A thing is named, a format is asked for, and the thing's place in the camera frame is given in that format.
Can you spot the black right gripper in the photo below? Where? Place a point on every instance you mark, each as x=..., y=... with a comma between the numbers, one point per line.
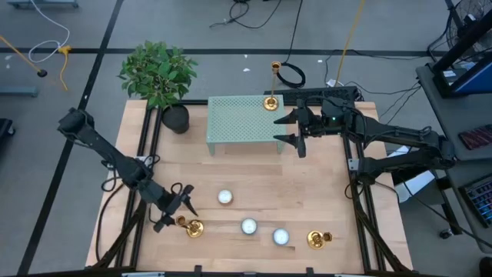
x=309, y=129

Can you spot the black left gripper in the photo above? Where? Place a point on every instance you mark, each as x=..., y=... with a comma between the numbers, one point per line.
x=169, y=202

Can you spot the gold candlestick holder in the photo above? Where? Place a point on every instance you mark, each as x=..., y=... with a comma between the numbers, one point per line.
x=271, y=103
x=194, y=227
x=316, y=239

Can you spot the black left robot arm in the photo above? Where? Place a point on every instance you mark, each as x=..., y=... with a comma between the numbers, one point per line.
x=104, y=148

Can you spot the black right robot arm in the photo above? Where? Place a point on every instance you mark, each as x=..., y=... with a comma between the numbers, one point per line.
x=403, y=134

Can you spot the white tealight candle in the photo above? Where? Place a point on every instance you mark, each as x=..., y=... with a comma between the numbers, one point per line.
x=225, y=196
x=249, y=226
x=281, y=236

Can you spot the green perforated metal stand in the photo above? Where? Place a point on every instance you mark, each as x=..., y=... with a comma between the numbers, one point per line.
x=242, y=119

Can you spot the white power adapter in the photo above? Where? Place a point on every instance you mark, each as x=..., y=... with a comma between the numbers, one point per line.
x=335, y=82

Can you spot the black plant pot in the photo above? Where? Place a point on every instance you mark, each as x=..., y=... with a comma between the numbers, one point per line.
x=175, y=119

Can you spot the green leafy plant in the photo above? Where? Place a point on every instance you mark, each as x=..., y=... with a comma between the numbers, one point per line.
x=157, y=73

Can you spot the white box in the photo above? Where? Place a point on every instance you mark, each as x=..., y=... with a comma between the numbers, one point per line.
x=419, y=184

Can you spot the grey side desk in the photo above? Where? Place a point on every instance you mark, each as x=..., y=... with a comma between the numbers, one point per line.
x=442, y=104

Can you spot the dark red keypad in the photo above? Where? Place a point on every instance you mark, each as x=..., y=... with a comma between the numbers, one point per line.
x=476, y=136

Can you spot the black caster wheel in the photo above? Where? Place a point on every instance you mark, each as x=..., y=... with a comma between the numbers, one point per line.
x=446, y=233

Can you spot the blue screen monitor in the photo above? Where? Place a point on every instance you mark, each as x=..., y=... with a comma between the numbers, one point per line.
x=474, y=79

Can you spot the black wheeled object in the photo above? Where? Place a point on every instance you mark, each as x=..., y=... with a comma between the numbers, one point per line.
x=4, y=129

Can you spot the yellow rod with black tip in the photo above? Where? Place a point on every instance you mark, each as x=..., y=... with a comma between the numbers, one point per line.
x=41, y=72

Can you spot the grey flat floor base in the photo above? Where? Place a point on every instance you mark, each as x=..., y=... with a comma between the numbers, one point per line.
x=17, y=91

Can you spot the backlit rainbow keyboard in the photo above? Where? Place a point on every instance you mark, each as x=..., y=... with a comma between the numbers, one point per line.
x=480, y=200

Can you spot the black floor fan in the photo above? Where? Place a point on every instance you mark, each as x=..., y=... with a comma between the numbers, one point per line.
x=476, y=23

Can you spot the grey cart base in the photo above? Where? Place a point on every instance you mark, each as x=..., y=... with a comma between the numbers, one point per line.
x=42, y=3

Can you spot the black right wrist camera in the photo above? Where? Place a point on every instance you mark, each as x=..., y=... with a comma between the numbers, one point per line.
x=332, y=113

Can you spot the black aluminium table frame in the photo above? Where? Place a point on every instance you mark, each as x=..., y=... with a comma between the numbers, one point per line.
x=143, y=127

